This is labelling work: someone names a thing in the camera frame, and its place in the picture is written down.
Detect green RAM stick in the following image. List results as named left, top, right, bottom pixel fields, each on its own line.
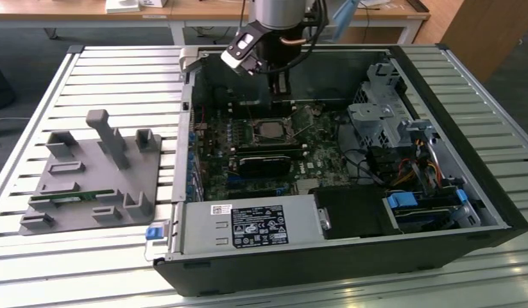
left=30, top=189, right=117, bottom=205

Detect grey parts rack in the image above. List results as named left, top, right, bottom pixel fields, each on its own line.
left=18, top=108, right=163, bottom=237

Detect metal socket cover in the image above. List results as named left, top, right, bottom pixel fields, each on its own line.
left=289, top=105, right=322, bottom=135

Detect blue case latch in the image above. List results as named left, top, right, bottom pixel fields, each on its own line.
left=145, top=224, right=169, bottom=241

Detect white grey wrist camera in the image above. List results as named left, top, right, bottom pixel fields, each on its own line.
left=221, top=23, right=266, bottom=76

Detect white box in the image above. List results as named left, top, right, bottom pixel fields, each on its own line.
left=105, top=0, right=143, bottom=14

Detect coloured wire bundle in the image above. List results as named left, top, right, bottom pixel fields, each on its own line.
left=391, top=137, right=446, bottom=187

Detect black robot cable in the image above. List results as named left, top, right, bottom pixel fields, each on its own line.
left=274, top=0, right=330, bottom=74

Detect blue disk carrier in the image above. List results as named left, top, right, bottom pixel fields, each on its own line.
left=386, top=191, right=419, bottom=212

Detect wooden cabinet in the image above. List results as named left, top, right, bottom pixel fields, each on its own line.
left=439, top=0, right=528, bottom=84

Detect black graphics card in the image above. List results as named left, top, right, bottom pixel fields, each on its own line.
left=237, top=155, right=294, bottom=178

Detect CPU socket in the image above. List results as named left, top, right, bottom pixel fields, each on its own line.
left=250, top=117, right=301, bottom=146

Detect green motherboard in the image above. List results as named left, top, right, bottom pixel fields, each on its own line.
left=190, top=102, right=359, bottom=201

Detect wooden desk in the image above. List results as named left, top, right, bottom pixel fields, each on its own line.
left=0, top=0, right=431, bottom=46

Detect black wire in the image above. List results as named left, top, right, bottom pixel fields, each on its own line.
left=337, top=148, right=386, bottom=185

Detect black open PC case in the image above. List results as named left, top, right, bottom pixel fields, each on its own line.
left=153, top=43, right=528, bottom=298

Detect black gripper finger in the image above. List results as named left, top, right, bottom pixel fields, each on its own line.
left=270, top=72, right=294, bottom=96

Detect silver metal drive cage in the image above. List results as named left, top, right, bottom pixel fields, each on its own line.
left=346, top=62, right=422, bottom=151

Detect small silver heat sink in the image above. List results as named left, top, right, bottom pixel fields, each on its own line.
left=295, top=178, right=322, bottom=194

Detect silver power supply unit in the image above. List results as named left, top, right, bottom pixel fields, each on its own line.
left=181, top=194, right=326, bottom=255

